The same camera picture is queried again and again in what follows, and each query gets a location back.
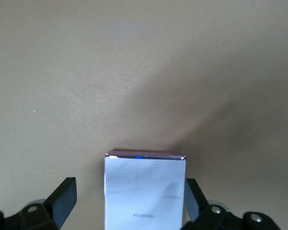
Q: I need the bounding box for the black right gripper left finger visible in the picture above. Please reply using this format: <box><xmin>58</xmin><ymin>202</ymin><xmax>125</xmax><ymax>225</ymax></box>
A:
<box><xmin>0</xmin><ymin>177</ymin><xmax>78</xmax><ymax>230</ymax></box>

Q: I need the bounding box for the light purple card box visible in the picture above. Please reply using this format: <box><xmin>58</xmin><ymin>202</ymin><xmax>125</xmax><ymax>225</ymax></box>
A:
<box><xmin>103</xmin><ymin>149</ymin><xmax>187</xmax><ymax>230</ymax></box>

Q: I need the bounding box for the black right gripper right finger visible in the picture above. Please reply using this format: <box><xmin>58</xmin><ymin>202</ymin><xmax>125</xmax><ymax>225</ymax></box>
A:
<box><xmin>182</xmin><ymin>178</ymin><xmax>280</xmax><ymax>230</ymax></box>

